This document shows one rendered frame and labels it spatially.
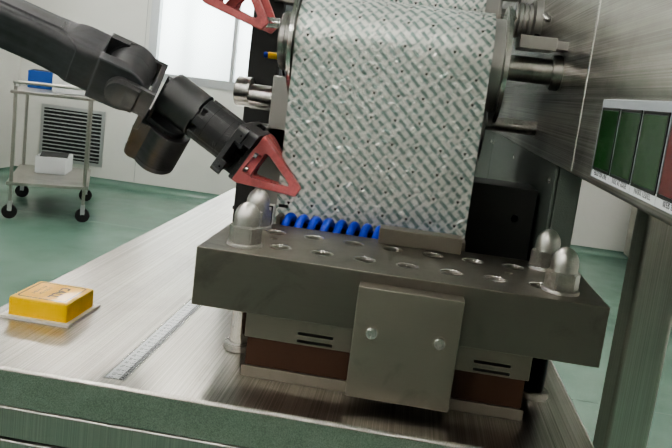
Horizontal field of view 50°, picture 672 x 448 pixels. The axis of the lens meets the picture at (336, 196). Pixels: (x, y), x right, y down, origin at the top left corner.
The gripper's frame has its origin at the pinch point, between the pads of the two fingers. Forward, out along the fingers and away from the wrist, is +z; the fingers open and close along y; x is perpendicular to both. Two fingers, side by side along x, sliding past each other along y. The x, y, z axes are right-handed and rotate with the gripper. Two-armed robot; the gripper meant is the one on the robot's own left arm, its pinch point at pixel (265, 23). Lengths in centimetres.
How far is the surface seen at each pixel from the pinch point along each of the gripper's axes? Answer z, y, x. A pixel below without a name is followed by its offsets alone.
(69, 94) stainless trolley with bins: -149, -397, -177
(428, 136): 24.5, 5.9, 5.9
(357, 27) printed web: 9.2, 5.5, 8.4
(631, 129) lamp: 33, 36, 19
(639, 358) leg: 68, -8, 6
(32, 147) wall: -192, -547, -297
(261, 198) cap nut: 16.7, 13.8, -12.4
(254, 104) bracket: 6.1, -2.4, -8.7
